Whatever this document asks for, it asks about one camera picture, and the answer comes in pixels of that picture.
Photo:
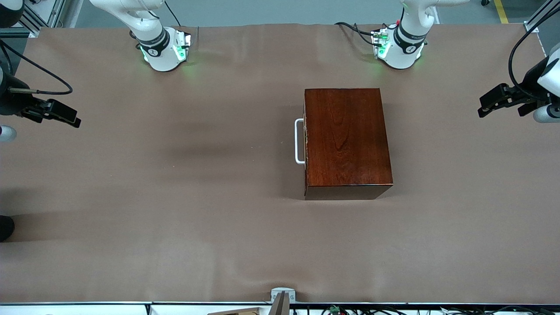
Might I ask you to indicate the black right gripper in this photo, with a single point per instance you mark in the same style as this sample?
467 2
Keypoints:
12 104

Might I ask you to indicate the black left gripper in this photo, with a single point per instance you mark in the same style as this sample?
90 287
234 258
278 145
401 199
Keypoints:
528 89

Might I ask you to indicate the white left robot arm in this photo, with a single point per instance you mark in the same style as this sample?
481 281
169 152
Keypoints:
400 54

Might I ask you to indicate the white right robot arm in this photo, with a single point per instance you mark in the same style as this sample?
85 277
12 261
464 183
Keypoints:
159 57

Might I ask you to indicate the aluminium corner profile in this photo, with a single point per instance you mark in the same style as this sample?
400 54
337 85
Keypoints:
536 22

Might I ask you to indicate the yellow floor tape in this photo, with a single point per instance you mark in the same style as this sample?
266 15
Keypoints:
501 12

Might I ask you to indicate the black round object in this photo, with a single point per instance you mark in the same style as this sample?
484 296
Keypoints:
5 228

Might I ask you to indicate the brown table cloth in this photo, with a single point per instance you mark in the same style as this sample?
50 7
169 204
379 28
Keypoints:
175 197

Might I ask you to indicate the dark red wooden cabinet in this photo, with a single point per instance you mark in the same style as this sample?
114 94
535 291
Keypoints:
350 140

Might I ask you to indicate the green plug connector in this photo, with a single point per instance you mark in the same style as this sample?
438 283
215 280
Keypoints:
334 309

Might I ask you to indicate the brown cardboard piece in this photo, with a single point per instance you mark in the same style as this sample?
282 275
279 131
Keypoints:
240 312

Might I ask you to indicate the right arm wrist camera bar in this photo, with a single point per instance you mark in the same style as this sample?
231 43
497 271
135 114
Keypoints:
30 118

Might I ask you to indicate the arm wrist camera bar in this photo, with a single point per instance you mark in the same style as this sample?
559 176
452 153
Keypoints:
30 118
527 109

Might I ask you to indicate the left arm wrist camera bar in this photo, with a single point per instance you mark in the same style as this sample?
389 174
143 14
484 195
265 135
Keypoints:
527 109

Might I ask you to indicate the white table edge rail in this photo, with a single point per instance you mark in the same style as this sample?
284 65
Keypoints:
87 309

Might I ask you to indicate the small metal clamp bracket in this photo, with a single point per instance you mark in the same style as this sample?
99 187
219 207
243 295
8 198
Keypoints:
276 290

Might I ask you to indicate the grey camera post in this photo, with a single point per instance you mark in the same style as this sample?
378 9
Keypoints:
280 306

